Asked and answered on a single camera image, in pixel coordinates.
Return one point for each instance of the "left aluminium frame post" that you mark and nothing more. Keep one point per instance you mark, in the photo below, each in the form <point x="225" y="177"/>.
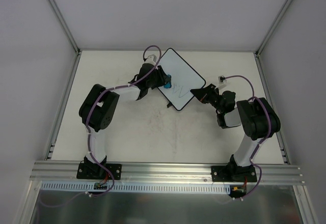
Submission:
<point x="59" y="16"/>

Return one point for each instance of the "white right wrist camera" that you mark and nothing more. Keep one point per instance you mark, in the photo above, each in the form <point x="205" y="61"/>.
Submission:
<point x="222" y="80"/>

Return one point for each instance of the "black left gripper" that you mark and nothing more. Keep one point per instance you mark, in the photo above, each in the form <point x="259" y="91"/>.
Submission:
<point x="160" y="77"/>

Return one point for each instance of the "black framed whiteboard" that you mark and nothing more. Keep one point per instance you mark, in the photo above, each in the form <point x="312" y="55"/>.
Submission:
<point x="184" y="78"/>

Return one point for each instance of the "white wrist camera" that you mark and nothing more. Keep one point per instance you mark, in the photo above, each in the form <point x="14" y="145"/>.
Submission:
<point x="151" y="59"/>
<point x="222" y="80"/>

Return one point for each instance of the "aluminium front rail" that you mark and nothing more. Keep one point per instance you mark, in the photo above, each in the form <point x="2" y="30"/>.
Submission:
<point x="179" y="173"/>

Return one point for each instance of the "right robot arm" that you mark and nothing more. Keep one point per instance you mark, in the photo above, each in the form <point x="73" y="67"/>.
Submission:
<point x="258" y="120"/>

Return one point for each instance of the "aluminium frame post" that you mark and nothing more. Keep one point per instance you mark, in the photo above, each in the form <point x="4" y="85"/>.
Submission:
<point x="277" y="20"/>
<point x="59" y="16"/>

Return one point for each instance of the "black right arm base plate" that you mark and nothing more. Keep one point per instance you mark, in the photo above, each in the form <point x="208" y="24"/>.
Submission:
<point x="238" y="174"/>

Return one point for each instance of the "right aluminium frame post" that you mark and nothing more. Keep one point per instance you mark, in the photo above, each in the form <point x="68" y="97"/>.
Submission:
<point x="277" y="20"/>

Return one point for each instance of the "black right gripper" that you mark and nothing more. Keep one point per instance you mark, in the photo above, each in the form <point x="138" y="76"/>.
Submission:
<point x="207" y="94"/>

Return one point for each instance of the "blue whiteboard eraser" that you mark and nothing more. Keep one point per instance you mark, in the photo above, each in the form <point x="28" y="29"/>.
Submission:
<point x="167" y="84"/>

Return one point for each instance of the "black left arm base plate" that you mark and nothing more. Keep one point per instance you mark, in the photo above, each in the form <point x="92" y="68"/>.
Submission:
<point x="114" y="171"/>

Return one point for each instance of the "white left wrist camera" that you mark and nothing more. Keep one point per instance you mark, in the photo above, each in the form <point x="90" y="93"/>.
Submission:
<point x="151" y="59"/>

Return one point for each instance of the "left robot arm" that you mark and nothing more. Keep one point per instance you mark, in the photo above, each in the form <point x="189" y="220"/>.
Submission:
<point x="97" y="113"/>

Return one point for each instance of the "right table edge rail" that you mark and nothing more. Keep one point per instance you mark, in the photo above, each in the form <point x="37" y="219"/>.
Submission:
<point x="268" y="98"/>

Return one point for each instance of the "white slotted cable duct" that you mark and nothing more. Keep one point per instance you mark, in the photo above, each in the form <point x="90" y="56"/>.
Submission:
<point x="136" y="187"/>

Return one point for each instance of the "left table edge rail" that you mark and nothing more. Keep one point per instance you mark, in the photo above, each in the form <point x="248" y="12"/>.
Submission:
<point x="62" y="106"/>

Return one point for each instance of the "table edge rail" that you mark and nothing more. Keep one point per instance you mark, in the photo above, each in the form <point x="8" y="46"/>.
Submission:
<point x="268" y="98"/>
<point x="62" y="106"/>

